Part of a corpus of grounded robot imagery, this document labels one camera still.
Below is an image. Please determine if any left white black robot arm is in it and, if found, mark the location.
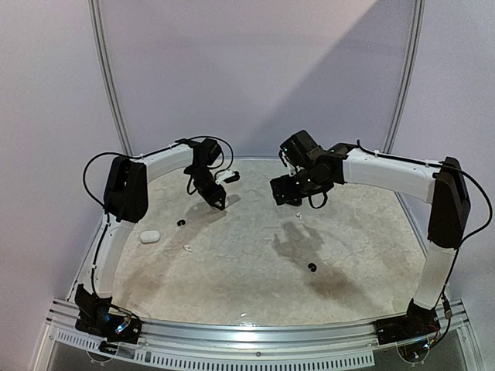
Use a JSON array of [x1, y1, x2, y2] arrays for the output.
[[74, 135, 237, 335]]

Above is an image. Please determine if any aluminium front rail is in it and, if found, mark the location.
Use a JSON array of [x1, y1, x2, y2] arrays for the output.
[[33, 300, 483, 370]]

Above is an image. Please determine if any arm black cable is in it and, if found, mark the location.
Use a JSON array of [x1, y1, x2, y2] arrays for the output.
[[82, 134, 235, 212], [355, 141, 493, 248]]

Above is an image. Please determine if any left aluminium corner post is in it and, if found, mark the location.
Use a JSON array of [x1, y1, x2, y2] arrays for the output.
[[88, 0, 132, 155]]

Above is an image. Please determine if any aluminium corner post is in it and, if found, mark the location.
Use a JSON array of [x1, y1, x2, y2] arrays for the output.
[[378, 0, 425, 165], [88, 0, 132, 155]]

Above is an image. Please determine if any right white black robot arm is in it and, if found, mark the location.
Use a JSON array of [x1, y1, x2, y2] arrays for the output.
[[270, 130, 470, 337]]

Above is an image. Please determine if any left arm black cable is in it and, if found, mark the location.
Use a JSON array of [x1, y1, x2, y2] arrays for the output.
[[82, 134, 235, 212]]

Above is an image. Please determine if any right aluminium corner post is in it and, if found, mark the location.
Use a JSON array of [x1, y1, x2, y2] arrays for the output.
[[378, 0, 425, 165]]

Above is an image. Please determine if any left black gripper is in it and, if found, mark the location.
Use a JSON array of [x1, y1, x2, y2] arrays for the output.
[[188, 166, 227, 210]]

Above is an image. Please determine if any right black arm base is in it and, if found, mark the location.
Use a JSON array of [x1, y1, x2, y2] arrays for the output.
[[373, 299, 440, 345]]

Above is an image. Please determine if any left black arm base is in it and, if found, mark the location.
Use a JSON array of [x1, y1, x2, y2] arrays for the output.
[[74, 284, 142, 344]]

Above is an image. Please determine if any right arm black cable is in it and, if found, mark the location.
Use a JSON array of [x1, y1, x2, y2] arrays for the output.
[[355, 141, 493, 248]]

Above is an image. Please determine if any white oval charging case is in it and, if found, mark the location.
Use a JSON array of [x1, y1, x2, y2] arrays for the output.
[[139, 230, 161, 244]]

